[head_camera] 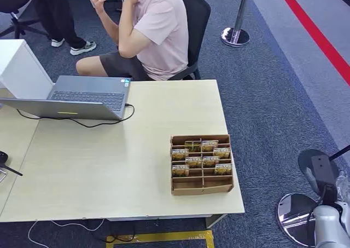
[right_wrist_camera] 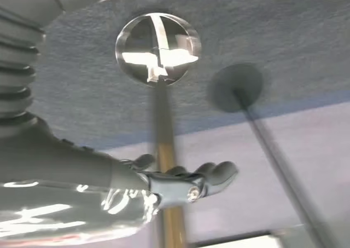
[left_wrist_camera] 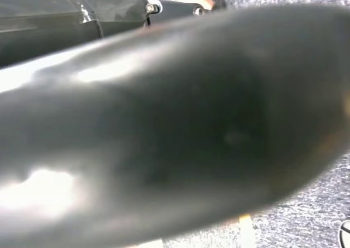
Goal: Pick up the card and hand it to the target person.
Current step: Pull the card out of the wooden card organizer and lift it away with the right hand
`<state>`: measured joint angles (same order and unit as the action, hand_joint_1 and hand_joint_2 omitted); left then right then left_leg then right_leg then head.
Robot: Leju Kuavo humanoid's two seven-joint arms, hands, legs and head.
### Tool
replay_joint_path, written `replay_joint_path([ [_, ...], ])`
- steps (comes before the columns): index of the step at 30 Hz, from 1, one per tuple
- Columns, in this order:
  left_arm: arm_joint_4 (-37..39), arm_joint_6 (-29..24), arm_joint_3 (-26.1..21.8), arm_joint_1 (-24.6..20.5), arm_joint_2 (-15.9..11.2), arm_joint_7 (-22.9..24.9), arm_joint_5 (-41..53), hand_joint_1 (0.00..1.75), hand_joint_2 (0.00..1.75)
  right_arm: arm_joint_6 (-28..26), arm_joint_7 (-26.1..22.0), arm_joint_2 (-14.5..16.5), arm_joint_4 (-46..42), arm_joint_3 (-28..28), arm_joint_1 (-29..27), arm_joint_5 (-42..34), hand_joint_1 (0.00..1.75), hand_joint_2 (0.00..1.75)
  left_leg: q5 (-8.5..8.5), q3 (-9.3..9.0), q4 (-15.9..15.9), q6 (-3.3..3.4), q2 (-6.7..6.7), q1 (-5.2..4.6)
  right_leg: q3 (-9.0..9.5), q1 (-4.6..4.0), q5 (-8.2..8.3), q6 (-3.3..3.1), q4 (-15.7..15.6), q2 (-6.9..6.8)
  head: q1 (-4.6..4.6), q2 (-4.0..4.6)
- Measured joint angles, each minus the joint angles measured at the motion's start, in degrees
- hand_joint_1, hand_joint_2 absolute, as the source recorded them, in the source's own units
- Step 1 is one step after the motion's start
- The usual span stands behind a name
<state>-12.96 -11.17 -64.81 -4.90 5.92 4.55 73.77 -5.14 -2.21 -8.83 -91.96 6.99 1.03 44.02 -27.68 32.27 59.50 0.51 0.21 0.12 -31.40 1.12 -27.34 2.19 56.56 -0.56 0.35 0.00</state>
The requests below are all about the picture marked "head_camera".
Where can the white box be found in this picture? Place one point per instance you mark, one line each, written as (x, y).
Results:
(19, 68)

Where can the black swivel chair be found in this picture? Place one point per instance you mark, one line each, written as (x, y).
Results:
(16, 23)

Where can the pale wooden desk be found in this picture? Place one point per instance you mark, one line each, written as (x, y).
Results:
(10, 134)
(109, 166)

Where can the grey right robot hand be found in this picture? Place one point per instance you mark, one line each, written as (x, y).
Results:
(344, 188)

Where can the black stanchion post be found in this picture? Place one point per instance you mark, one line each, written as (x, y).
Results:
(305, 159)

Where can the yellow printed card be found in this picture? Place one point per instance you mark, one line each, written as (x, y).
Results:
(180, 154)
(210, 161)
(193, 162)
(222, 152)
(222, 169)
(210, 145)
(180, 171)

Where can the yellow floor tape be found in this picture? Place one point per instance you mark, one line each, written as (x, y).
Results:
(164, 236)

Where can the grey laptop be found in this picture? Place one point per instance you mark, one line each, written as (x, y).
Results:
(87, 94)

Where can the standing person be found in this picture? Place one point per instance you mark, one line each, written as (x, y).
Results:
(59, 14)

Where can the dark green card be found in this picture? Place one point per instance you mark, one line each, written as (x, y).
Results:
(193, 146)

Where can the seated person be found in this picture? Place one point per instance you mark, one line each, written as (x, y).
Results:
(161, 28)

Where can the black device with stalk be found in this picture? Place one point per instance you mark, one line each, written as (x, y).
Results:
(3, 157)

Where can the black mesh office chair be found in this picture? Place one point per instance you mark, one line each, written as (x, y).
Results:
(197, 18)

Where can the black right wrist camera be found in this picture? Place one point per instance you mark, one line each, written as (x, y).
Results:
(323, 173)

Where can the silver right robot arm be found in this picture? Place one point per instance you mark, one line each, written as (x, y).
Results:
(328, 226)

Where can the brown cardboard card holder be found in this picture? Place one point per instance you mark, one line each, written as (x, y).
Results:
(201, 189)

